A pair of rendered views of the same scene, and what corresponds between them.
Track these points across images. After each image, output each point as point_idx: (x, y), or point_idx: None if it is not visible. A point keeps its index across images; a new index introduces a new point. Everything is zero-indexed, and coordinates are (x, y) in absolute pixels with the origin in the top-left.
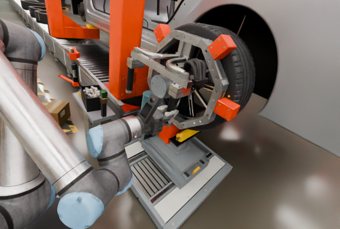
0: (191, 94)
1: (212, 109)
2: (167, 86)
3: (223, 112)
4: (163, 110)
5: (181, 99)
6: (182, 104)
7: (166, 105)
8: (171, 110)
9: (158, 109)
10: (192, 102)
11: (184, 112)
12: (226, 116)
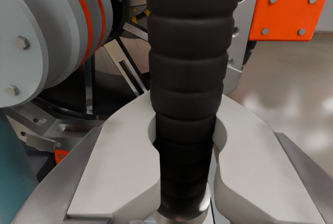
0: (119, 45)
1: (244, 33)
2: (28, 1)
3: (290, 20)
4: (159, 165)
5: (92, 75)
6: (95, 92)
7: (129, 107)
8: (212, 117)
9: (122, 208)
10: (131, 66)
11: (118, 106)
12: (305, 27)
